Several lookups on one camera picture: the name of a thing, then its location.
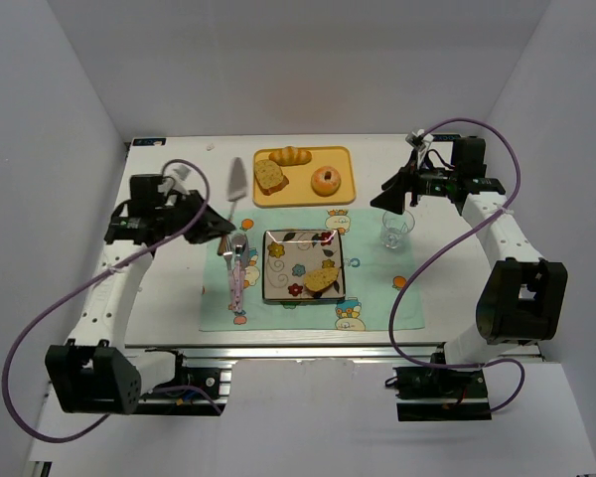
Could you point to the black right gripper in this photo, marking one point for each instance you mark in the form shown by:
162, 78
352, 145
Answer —
409, 184

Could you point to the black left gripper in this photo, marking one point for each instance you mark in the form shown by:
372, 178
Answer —
190, 215

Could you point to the metal spatula wooden handle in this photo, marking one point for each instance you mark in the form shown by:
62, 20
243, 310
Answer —
236, 190

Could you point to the seeded bread slice large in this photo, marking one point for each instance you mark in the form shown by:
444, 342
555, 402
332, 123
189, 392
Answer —
269, 177

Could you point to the seeded bread slice small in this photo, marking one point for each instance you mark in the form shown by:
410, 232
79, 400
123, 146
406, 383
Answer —
320, 279

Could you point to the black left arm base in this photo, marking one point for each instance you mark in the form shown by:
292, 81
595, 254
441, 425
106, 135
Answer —
193, 385

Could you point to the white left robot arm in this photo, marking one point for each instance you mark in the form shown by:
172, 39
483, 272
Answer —
92, 372

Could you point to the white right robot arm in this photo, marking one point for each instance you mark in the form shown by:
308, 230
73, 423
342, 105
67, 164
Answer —
522, 299

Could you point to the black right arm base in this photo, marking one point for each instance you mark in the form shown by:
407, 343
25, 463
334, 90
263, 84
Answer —
433, 391

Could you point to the clear drinking glass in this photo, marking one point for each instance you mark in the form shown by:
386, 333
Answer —
396, 228

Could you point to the blue label right corner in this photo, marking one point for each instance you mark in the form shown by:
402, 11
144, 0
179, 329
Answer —
446, 137

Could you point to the blue label corner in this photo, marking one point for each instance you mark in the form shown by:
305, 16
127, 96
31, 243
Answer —
446, 137
149, 142

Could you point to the orange glazed donut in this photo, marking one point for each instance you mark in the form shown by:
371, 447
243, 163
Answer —
326, 181

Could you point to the square floral plate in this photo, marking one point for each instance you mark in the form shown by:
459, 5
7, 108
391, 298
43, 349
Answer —
289, 254

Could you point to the light green printed placemat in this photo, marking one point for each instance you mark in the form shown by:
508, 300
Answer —
374, 276

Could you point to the golden croissant roll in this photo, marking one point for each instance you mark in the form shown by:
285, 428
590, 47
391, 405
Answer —
290, 156

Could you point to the blue label left corner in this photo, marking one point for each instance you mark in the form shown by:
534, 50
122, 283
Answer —
149, 142

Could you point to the metal spoon pink handle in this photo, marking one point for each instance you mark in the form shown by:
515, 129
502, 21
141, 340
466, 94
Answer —
234, 256

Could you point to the metal fork pink handle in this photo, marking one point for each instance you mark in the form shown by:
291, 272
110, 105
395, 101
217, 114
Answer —
229, 278

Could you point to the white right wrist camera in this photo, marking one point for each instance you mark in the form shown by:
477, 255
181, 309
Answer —
419, 140

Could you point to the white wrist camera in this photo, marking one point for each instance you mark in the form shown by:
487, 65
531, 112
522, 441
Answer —
419, 140
173, 182

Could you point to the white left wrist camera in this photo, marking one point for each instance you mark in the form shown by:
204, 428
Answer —
173, 182

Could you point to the aluminium front rail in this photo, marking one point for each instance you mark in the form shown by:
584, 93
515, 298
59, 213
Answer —
223, 358

